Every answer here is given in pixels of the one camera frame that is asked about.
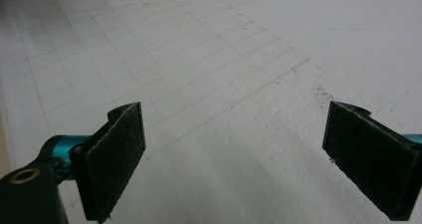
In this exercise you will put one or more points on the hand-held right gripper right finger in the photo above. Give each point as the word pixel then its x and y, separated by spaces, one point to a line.
pixel 371 157

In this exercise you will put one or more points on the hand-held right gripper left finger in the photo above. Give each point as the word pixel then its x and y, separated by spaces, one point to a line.
pixel 112 164

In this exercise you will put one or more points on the white grid mat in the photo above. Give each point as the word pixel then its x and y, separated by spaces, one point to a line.
pixel 215 84

